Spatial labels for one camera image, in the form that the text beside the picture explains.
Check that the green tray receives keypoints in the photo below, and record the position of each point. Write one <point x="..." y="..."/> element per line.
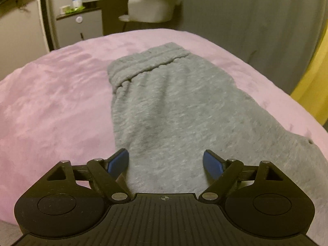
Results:
<point x="75" y="10"/>

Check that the white cup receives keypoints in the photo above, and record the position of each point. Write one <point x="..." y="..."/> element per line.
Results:
<point x="64" y="9"/>

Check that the yellow curtain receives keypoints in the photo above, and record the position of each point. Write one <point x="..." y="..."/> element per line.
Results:
<point x="315" y="94"/>

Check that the grey bedside cabinet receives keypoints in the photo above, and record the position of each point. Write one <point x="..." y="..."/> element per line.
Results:
<point x="76" y="29"/>

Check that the grey pants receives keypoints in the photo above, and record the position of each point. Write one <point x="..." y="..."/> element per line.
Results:
<point x="166" y="102"/>

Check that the white door frame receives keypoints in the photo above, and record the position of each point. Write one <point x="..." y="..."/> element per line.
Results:
<point x="41" y="12"/>

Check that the beige door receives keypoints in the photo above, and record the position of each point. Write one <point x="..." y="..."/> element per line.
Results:
<point x="18" y="38"/>

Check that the pink plush blanket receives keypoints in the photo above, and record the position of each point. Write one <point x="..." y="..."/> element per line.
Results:
<point x="51" y="102"/>

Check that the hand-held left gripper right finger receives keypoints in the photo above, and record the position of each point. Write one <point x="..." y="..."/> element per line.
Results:
<point x="212" y="162"/>

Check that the grey curtain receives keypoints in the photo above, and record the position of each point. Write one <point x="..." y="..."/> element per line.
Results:
<point x="243" y="18"/>

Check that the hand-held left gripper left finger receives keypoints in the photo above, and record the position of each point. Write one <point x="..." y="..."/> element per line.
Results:
<point x="118" y="162"/>

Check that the white shell-back chair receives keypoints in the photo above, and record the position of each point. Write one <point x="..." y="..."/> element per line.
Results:
<point x="151" y="7"/>

